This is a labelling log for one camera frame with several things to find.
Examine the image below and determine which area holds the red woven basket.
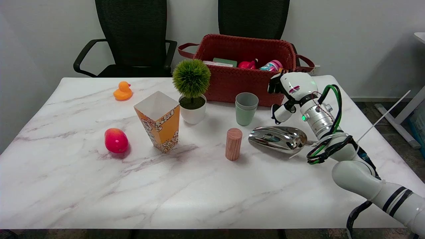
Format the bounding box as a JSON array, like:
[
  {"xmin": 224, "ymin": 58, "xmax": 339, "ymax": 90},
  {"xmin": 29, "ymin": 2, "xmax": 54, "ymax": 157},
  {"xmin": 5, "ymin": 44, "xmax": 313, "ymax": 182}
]
[{"xmin": 178, "ymin": 34, "xmax": 315, "ymax": 107}]

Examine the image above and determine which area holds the black office chair with armrests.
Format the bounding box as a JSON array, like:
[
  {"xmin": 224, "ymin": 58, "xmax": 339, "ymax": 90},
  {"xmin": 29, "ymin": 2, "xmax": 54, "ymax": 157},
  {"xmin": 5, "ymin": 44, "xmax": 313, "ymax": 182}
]
[{"xmin": 73, "ymin": 0, "xmax": 178, "ymax": 78}]

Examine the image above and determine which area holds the orange popcorn box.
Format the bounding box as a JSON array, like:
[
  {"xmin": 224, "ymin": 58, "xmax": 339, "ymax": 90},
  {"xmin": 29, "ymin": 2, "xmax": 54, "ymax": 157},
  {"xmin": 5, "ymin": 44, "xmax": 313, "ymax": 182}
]
[{"xmin": 133, "ymin": 91, "xmax": 181, "ymax": 153}]

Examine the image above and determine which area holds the green flat box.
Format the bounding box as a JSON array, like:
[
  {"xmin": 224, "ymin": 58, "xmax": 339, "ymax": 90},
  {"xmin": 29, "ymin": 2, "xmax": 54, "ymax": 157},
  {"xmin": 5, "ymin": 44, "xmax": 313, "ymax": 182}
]
[{"xmin": 212, "ymin": 57, "xmax": 238, "ymax": 68}]

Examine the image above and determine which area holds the orange rubber duck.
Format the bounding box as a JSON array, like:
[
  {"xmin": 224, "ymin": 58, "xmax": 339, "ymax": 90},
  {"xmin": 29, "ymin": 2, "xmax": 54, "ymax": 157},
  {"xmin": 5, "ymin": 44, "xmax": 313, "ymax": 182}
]
[{"xmin": 113, "ymin": 81, "xmax": 133, "ymax": 101}]

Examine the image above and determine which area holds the wooden cylinder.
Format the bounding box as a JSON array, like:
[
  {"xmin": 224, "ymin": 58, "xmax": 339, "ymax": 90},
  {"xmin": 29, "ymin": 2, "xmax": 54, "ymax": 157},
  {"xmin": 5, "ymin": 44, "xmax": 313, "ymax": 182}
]
[{"xmin": 225, "ymin": 128, "xmax": 243, "ymax": 161}]

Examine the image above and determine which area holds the pink bottle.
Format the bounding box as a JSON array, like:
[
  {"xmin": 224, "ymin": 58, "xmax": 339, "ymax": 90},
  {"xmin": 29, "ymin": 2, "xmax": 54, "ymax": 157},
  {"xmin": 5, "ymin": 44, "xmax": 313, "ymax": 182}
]
[{"xmin": 259, "ymin": 60, "xmax": 283, "ymax": 72}]

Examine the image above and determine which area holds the white desk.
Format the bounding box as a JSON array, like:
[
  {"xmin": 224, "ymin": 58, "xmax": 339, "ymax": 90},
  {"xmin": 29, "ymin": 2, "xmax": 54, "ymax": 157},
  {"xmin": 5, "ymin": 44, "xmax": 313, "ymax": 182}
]
[{"xmin": 375, "ymin": 32, "xmax": 425, "ymax": 150}]

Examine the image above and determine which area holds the green ball plant white pot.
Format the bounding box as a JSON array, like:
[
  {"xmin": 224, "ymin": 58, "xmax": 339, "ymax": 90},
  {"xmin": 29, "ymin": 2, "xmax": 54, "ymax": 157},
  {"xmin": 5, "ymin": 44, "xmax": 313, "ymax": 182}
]
[{"xmin": 172, "ymin": 59, "xmax": 212, "ymax": 125}]

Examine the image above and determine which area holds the red toy mango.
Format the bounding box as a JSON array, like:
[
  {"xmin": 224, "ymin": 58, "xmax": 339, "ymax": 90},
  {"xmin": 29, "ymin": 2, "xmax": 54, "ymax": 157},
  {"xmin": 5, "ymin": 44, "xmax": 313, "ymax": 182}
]
[{"xmin": 104, "ymin": 128, "xmax": 129, "ymax": 154}]

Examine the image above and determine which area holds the green and black cable bundle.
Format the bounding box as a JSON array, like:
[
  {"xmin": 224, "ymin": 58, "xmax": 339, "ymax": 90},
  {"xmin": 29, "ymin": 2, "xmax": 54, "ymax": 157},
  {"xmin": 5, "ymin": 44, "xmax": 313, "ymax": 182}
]
[{"xmin": 306, "ymin": 84, "xmax": 382, "ymax": 180}]

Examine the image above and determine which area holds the black mesh office chair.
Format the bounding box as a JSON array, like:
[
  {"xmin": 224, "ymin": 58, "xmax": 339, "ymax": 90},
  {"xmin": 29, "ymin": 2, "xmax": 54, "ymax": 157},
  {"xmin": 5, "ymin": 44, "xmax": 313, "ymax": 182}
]
[{"xmin": 218, "ymin": 0, "xmax": 290, "ymax": 40}]

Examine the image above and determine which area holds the white zip tie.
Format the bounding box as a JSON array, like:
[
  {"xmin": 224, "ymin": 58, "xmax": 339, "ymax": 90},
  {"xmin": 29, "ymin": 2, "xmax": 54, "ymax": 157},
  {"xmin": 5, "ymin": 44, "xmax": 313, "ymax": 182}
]
[{"xmin": 357, "ymin": 90, "xmax": 411, "ymax": 142}]

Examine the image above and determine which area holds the red toy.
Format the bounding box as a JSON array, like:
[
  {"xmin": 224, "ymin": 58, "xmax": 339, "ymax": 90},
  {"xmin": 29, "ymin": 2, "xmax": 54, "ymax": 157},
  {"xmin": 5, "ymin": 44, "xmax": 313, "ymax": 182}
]
[{"xmin": 238, "ymin": 59, "xmax": 259, "ymax": 70}]

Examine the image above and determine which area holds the black loose cable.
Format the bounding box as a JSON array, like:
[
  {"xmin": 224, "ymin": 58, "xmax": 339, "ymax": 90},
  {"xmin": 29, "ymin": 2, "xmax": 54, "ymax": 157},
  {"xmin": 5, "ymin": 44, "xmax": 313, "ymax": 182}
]
[{"xmin": 346, "ymin": 200, "xmax": 373, "ymax": 239}]

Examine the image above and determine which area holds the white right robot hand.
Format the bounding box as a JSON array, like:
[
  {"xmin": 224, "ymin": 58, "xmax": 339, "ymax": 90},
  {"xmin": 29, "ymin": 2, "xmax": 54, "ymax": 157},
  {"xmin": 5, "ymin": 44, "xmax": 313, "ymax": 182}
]
[{"xmin": 268, "ymin": 72, "xmax": 321, "ymax": 125}]

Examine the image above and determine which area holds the blue bin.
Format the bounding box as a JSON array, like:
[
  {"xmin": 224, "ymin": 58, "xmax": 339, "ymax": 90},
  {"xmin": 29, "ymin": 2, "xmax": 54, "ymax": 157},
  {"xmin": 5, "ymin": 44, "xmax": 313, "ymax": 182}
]
[{"xmin": 409, "ymin": 110, "xmax": 425, "ymax": 156}]

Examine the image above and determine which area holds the pale green plastic cup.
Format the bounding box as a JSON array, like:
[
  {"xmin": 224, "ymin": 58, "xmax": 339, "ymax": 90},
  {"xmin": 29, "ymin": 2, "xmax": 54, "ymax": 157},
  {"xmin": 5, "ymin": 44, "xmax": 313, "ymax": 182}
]
[{"xmin": 235, "ymin": 92, "xmax": 259, "ymax": 126}]

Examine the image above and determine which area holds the shiny metal scoop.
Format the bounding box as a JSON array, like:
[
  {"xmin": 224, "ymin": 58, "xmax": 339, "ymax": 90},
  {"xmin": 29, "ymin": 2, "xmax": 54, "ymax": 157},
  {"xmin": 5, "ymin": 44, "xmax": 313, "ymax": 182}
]
[{"xmin": 248, "ymin": 126, "xmax": 319, "ymax": 154}]

